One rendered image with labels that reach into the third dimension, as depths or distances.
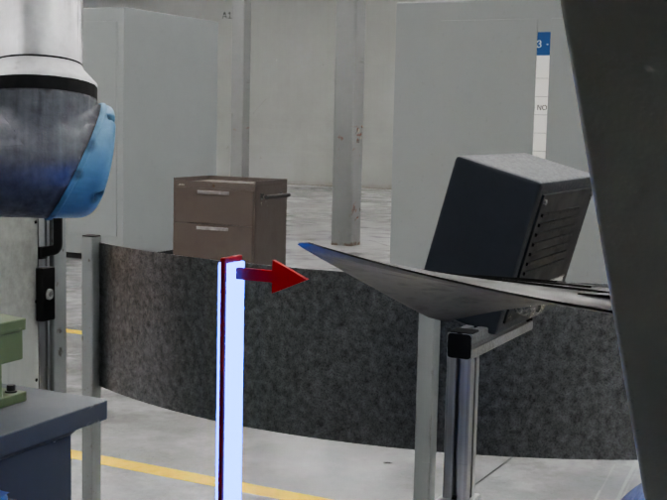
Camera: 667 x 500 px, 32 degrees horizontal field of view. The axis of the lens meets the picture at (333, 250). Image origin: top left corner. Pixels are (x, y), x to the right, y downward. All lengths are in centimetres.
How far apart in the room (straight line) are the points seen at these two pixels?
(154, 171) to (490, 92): 447
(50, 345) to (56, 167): 185
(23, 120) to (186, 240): 667
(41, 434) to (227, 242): 651
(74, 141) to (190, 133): 1014
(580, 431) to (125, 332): 122
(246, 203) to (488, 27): 190
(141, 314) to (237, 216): 455
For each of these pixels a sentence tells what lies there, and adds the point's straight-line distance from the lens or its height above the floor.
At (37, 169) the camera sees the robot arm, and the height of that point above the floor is 124.
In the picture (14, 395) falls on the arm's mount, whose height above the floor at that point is 101.
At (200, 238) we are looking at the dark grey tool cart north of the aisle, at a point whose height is 51.
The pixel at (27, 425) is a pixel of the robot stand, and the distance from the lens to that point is 114.
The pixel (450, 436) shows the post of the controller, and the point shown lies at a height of 93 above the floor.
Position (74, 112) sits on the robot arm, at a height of 129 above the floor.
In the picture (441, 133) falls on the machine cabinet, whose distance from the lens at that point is 729.
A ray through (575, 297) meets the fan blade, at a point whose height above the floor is 119.
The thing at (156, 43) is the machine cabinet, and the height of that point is 197.
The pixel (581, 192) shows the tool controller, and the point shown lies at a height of 121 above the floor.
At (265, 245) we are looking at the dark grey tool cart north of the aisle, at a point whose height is 47.
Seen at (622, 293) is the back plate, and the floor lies 124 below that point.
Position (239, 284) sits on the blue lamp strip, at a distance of 85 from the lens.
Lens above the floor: 129
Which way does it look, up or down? 6 degrees down
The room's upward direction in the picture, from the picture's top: 1 degrees clockwise
